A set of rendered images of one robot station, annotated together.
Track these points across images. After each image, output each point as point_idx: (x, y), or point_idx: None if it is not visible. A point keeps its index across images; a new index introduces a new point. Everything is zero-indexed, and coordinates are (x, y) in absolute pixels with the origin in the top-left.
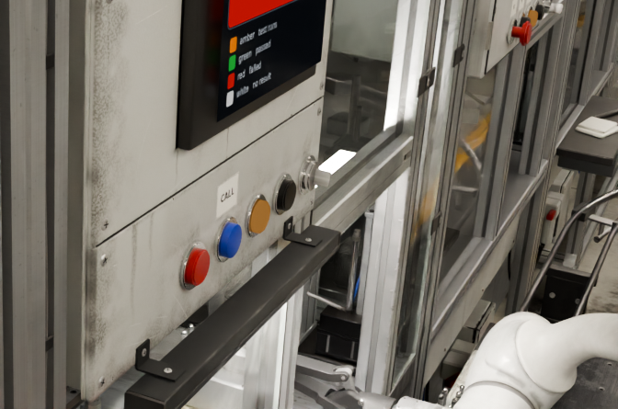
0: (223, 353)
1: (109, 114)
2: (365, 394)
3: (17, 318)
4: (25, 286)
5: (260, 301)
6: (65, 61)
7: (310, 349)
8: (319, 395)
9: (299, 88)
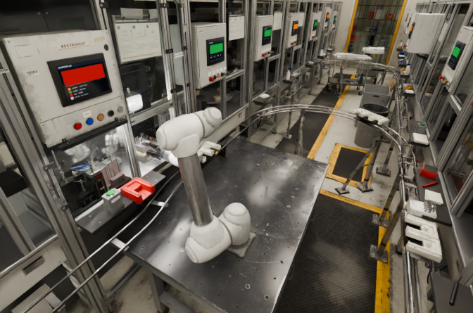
0: (82, 140)
1: (34, 102)
2: (162, 148)
3: (19, 134)
4: (20, 129)
5: (97, 131)
6: (18, 94)
7: None
8: (155, 148)
9: (110, 94)
